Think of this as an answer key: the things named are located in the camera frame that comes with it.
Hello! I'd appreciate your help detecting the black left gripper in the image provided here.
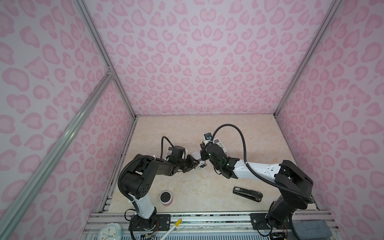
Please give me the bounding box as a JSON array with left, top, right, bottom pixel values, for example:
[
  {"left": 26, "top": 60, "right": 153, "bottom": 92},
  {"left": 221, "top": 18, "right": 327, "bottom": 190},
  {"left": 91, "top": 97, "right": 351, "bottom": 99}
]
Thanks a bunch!
[{"left": 177, "top": 155, "right": 200, "bottom": 173}]

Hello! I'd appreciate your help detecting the red and white remote control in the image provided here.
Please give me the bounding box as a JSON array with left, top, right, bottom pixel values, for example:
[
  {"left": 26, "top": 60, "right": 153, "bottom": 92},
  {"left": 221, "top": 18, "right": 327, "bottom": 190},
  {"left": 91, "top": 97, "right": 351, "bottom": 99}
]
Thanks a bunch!
[{"left": 191, "top": 151, "right": 207, "bottom": 170}]

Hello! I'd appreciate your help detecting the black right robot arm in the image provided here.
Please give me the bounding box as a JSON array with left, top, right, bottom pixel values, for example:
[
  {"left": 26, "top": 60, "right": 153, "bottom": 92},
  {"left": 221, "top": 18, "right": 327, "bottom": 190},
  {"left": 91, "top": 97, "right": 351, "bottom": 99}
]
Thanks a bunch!
[{"left": 201, "top": 144, "right": 314, "bottom": 228}]

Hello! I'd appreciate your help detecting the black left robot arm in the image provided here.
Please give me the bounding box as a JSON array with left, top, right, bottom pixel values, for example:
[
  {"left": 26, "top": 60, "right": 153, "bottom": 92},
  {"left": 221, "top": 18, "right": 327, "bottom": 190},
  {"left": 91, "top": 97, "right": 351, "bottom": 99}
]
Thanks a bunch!
[{"left": 117, "top": 154, "right": 199, "bottom": 231}]

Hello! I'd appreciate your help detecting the white remote control right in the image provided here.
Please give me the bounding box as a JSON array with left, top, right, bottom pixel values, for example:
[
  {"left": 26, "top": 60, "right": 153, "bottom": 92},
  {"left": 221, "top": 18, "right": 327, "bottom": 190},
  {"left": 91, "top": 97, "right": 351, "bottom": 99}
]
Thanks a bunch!
[{"left": 214, "top": 138, "right": 226, "bottom": 151}]

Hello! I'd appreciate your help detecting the pink black tape roll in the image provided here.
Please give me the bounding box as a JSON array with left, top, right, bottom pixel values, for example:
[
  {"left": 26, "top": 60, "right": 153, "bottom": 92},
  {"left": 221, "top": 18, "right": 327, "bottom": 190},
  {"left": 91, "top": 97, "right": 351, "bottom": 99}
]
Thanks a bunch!
[{"left": 160, "top": 191, "right": 173, "bottom": 206}]

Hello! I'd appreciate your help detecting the yellow capped white marker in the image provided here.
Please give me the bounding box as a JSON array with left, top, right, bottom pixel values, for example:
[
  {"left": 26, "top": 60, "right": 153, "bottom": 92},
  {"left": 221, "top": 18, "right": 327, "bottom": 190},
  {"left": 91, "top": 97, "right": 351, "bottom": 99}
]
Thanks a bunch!
[{"left": 160, "top": 219, "right": 182, "bottom": 240}]

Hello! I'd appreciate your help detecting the black stapler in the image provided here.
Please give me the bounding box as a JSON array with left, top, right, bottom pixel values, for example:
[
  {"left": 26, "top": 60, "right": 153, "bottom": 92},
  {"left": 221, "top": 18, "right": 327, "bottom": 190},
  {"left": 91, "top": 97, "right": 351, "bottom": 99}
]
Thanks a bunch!
[{"left": 233, "top": 187, "right": 263, "bottom": 202}]

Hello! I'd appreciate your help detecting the white analog clock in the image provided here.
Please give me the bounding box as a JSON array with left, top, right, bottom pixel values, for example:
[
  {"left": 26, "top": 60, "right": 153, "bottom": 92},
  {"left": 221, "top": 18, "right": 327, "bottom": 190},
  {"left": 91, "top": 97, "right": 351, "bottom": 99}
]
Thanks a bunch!
[{"left": 97, "top": 223, "right": 123, "bottom": 240}]

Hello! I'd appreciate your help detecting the grey cloth pad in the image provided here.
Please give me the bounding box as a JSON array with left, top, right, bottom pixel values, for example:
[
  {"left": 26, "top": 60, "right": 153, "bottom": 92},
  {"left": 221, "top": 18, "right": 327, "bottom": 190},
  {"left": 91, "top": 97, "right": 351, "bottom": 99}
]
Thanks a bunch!
[{"left": 292, "top": 220, "right": 333, "bottom": 240}]

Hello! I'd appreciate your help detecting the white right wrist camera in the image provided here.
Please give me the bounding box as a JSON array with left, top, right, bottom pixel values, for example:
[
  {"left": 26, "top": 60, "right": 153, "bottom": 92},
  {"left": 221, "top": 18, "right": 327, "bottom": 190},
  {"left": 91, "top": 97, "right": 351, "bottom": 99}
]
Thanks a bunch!
[{"left": 203, "top": 133, "right": 213, "bottom": 146}]

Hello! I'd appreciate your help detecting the black right camera cable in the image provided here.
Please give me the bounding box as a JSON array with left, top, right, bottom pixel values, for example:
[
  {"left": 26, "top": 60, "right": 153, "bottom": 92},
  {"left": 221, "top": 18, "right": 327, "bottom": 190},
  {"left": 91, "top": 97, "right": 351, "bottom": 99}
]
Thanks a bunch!
[{"left": 210, "top": 123, "right": 248, "bottom": 164}]

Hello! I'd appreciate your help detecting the black camera cable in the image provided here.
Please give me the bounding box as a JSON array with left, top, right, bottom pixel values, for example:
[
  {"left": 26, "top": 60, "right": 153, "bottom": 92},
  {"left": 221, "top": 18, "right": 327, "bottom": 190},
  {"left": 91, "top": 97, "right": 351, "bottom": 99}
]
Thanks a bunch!
[
  {"left": 159, "top": 135, "right": 176, "bottom": 160},
  {"left": 210, "top": 123, "right": 248, "bottom": 164}
]

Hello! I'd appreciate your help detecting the black left camera cable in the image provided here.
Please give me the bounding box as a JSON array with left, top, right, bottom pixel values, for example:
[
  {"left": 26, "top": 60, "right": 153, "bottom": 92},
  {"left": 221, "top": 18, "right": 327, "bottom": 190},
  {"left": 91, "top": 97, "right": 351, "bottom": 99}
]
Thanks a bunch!
[{"left": 159, "top": 135, "right": 176, "bottom": 160}]

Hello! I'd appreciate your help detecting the aluminium rail base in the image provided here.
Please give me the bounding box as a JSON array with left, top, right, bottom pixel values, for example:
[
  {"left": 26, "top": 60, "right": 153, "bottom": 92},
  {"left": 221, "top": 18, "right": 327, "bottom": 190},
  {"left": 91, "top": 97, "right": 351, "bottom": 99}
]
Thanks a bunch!
[{"left": 83, "top": 210, "right": 343, "bottom": 240}]

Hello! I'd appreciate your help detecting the aluminium frame strut right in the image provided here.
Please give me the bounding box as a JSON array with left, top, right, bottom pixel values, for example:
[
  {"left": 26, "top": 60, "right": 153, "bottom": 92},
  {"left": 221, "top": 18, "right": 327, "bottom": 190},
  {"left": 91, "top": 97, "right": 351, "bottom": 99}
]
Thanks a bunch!
[{"left": 274, "top": 0, "right": 344, "bottom": 119}]

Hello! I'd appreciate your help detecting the aluminium frame strut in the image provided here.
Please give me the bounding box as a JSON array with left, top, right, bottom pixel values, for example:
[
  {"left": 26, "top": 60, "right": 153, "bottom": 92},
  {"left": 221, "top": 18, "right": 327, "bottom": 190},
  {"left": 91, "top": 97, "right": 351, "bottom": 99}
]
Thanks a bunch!
[
  {"left": 274, "top": 0, "right": 344, "bottom": 119},
  {"left": 1, "top": 1, "right": 132, "bottom": 240}
]

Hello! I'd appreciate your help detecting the aluminium frame strut left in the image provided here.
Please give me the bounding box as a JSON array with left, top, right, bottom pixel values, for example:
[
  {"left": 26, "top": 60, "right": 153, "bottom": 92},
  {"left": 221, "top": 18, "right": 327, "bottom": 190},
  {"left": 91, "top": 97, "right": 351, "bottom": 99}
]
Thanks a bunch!
[{"left": 1, "top": 1, "right": 132, "bottom": 240}]

